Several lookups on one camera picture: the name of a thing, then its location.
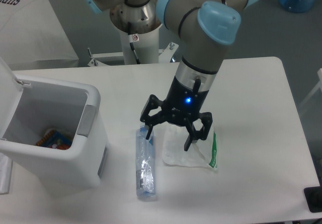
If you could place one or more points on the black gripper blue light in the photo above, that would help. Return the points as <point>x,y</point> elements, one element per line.
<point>184,105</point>

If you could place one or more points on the clear plastic bag green strip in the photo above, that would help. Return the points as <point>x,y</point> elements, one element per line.
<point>202,154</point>

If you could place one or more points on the white printed cloth cover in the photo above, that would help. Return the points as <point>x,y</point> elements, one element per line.
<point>32,36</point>

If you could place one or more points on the clear plastic water bottle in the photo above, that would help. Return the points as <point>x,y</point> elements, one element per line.
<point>145,164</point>

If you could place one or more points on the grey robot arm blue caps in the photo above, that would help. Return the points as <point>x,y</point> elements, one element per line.
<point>207,29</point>

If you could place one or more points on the white push-lid trash can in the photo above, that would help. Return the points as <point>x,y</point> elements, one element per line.
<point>53,128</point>

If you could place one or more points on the white frame at right edge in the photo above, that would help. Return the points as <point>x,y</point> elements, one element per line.
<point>314,90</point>

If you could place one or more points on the black device at table edge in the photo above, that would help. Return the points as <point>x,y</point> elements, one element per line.
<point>313,198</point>

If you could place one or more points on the colourful snack wrapper in bin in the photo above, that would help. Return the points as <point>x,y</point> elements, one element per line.
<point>55,140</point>

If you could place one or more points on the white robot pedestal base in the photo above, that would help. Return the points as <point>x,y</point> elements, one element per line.
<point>139,49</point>

